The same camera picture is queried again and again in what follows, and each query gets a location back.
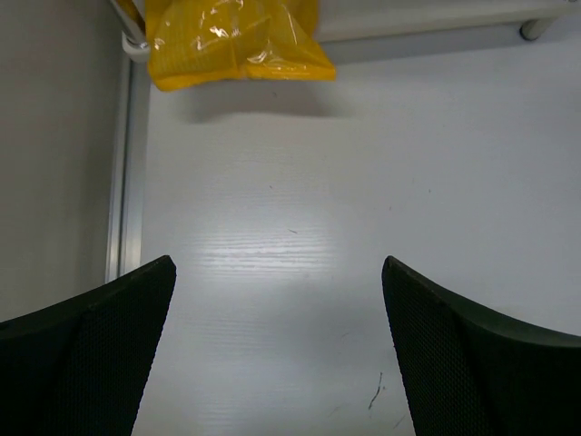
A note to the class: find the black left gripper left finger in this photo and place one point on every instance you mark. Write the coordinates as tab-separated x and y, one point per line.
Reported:
79	367

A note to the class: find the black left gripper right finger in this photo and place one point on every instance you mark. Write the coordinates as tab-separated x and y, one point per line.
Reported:
469	370

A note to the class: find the yellow pasta bag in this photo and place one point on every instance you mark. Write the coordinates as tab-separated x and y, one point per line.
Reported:
197	42

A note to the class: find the aluminium table edge rail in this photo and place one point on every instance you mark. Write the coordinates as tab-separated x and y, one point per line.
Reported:
125	228

